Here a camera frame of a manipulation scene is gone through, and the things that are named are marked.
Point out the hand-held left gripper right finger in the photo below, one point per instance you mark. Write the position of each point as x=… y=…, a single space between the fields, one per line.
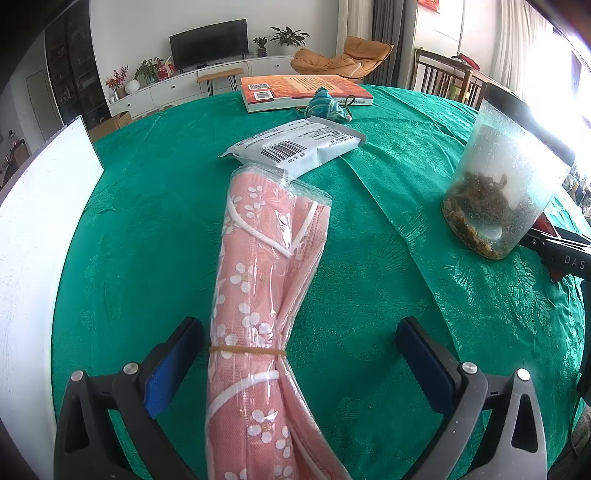
x=425 y=364

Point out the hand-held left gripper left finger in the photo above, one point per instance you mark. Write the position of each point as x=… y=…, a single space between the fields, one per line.
x=168 y=369

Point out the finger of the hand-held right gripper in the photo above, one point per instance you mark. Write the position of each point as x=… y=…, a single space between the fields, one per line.
x=558 y=241

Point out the clear plastic jar black lid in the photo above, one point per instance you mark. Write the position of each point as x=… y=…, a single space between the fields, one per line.
x=498 y=184

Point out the pink floral face mask pack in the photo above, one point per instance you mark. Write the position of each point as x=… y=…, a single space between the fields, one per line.
x=258 y=286

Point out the white cardboard box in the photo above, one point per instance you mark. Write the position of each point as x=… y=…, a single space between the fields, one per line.
x=37 y=254

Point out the green tablecloth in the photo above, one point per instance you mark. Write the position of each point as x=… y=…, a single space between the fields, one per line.
x=383 y=277

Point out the dark wooden chair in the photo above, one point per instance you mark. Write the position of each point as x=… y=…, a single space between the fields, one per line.
x=443 y=76

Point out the brown cardboard box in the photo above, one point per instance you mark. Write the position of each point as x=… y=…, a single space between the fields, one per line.
x=113 y=124

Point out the white mailing bag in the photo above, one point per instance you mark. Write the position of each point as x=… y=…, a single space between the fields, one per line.
x=295 y=143

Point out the grey curtain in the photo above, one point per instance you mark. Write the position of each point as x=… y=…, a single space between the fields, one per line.
x=392 y=27

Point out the teal woven sachet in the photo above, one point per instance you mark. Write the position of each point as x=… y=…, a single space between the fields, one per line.
x=325 y=104

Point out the orange lounge chair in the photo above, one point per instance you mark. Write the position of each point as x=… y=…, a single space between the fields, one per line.
x=351 y=53

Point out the white television cabinet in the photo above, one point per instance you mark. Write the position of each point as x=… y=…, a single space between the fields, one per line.
x=184 y=85

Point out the white round vase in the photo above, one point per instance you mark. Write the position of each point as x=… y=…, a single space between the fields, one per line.
x=132 y=86

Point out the red flower arrangement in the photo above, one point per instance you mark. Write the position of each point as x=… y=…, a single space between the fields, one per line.
x=116 y=82

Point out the wooden bench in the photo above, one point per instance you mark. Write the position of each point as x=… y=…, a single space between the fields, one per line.
x=220 y=74

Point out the red gift box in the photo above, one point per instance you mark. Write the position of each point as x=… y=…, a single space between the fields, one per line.
x=167 y=69

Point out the bushy green potted plant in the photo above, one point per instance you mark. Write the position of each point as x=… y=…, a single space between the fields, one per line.
x=147 y=69

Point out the dark display cabinet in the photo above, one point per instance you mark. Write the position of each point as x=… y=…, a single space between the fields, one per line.
x=78 y=78

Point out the orange book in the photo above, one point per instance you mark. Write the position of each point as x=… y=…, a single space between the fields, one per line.
x=286 y=87

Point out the black television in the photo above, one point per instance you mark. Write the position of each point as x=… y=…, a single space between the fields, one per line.
x=207 y=44

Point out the small potted plant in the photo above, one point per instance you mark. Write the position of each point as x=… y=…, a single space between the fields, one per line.
x=261 y=46

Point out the large leafy potted plant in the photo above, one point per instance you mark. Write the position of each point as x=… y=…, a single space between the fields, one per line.
x=288 y=39

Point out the red wall decoration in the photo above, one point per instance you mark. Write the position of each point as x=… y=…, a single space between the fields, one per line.
x=430 y=3

